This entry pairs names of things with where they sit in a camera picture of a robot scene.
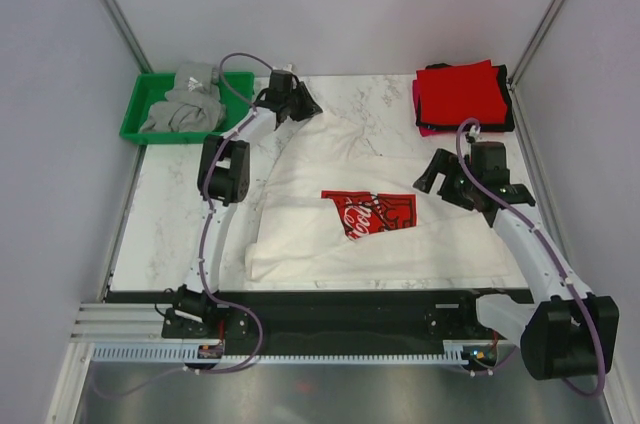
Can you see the pink folded t-shirt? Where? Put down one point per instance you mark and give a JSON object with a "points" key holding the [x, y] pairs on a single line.
{"points": [[437, 111]]}

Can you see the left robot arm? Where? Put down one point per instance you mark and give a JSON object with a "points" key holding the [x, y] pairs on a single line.
{"points": [[223, 182]]}

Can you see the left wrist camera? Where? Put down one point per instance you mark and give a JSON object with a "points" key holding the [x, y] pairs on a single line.
{"points": [[289, 67]]}

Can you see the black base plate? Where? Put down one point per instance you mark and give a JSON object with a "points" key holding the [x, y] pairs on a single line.
{"points": [[333, 323]]}

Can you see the aluminium frame post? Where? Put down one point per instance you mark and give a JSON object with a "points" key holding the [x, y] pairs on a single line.
{"points": [[544, 26], [123, 28]]}

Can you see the white Coca-Cola t-shirt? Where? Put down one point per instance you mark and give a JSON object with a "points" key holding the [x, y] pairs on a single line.
{"points": [[333, 213]]}

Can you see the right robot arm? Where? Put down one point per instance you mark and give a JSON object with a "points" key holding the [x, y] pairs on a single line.
{"points": [[568, 331]]}

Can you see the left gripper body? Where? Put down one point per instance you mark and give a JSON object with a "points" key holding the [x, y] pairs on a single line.
{"points": [[290, 103]]}

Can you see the left aluminium frame post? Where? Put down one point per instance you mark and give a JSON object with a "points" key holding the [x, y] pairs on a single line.
{"points": [[123, 28]]}

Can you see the front aluminium rail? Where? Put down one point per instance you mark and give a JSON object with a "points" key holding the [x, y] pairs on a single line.
{"points": [[117, 323]]}

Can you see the grey t-shirt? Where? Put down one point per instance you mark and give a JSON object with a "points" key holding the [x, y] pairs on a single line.
{"points": [[193, 104]]}

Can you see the right aluminium frame post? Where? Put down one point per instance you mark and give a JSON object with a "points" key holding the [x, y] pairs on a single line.
{"points": [[544, 26]]}

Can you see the white slotted cable duct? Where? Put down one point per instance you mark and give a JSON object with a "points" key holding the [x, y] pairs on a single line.
{"points": [[453, 355]]}

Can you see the red folded t-shirt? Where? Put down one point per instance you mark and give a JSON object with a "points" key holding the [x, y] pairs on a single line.
{"points": [[460, 94]]}

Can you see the green plastic tray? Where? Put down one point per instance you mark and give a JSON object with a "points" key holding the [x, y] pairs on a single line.
{"points": [[150, 88]]}

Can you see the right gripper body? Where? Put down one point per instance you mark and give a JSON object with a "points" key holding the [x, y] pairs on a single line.
{"points": [[470, 187]]}

